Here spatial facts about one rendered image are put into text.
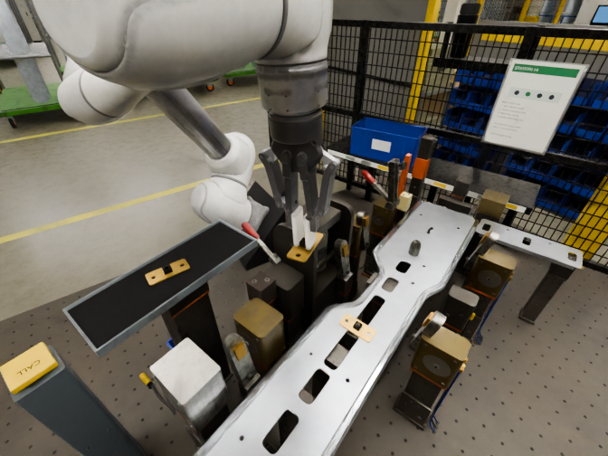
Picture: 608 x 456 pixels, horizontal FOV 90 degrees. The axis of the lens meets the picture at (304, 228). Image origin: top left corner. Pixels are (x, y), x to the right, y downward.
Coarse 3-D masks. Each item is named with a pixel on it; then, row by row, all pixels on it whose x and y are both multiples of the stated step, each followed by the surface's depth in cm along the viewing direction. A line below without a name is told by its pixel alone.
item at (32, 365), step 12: (36, 348) 50; (12, 360) 49; (24, 360) 49; (36, 360) 49; (48, 360) 49; (12, 372) 47; (24, 372) 47; (36, 372) 47; (12, 384) 46; (24, 384) 46
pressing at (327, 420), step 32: (416, 224) 105; (448, 224) 105; (384, 256) 92; (416, 256) 92; (448, 256) 92; (416, 288) 82; (320, 320) 73; (384, 320) 74; (288, 352) 67; (320, 352) 67; (352, 352) 67; (384, 352) 67; (288, 384) 62; (352, 384) 62; (256, 416) 57; (320, 416) 57; (352, 416) 57; (224, 448) 53; (256, 448) 53; (288, 448) 53; (320, 448) 53
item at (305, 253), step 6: (318, 234) 58; (318, 240) 56; (294, 246) 55; (300, 246) 55; (312, 246) 55; (294, 252) 54; (300, 252) 54; (306, 252) 54; (294, 258) 53; (300, 258) 53; (306, 258) 53
